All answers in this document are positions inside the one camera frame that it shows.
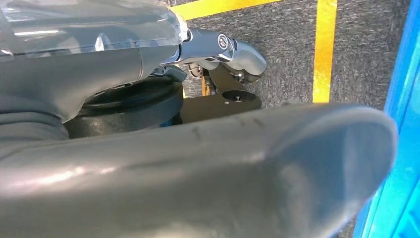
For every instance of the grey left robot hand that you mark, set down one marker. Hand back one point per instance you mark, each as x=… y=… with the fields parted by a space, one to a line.
x=98 y=49

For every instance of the blue metal shelf rack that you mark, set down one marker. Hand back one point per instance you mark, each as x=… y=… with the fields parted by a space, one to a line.
x=403 y=164

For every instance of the black round robot joint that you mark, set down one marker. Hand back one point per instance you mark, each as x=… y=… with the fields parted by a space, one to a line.
x=131 y=111

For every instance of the yellow floor tape rectangle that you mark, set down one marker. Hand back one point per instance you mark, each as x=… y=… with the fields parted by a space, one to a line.
x=325 y=49

